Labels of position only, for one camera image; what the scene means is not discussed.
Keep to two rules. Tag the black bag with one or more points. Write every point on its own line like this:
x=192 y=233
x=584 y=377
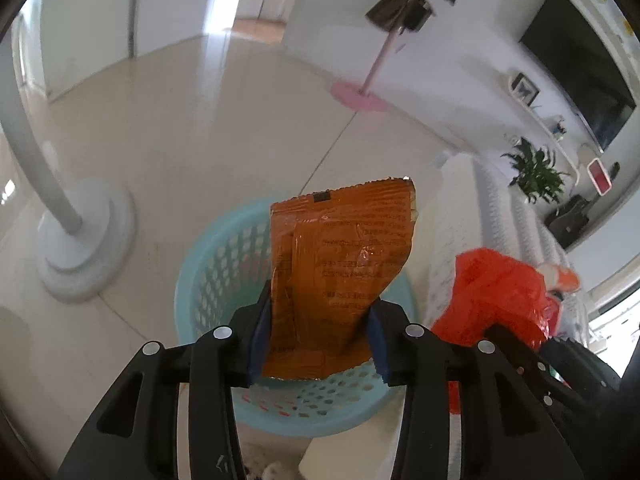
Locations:
x=567 y=220

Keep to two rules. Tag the red plastic bag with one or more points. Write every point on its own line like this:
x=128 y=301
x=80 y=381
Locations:
x=492 y=295

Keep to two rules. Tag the white sofa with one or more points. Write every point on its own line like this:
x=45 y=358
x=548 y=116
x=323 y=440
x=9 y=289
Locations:
x=480 y=210

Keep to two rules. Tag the red and white desk clock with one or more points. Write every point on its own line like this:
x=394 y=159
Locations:
x=599 y=176

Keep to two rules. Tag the green potted plant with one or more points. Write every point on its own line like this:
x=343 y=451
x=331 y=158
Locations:
x=537 y=170

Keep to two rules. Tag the orange snack packet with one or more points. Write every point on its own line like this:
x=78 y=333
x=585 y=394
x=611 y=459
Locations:
x=335 y=280

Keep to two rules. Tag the orange and white wrapper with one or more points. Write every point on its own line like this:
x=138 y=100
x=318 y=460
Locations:
x=562 y=277

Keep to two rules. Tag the brown hanging bag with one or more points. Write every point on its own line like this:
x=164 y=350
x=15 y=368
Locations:
x=392 y=7

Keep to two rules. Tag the white floor fan stand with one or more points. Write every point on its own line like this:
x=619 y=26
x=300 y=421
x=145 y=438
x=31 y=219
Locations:
x=75 y=240

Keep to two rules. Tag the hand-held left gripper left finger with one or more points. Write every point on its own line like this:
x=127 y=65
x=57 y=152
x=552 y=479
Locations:
x=257 y=346

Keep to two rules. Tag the pink coat rack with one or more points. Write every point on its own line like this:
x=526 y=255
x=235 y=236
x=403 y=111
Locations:
x=367 y=90

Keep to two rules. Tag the small picture frame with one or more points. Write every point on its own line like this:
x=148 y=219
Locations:
x=525 y=87

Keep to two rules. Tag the light blue plastic basket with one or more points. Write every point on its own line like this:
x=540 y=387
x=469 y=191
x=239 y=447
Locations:
x=215 y=280

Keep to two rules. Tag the black television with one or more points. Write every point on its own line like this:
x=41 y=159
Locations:
x=580 y=60

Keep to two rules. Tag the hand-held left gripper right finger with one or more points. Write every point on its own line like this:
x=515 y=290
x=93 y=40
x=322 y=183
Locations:
x=380 y=345

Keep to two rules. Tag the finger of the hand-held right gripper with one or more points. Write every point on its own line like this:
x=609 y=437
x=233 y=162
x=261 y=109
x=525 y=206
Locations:
x=525 y=360

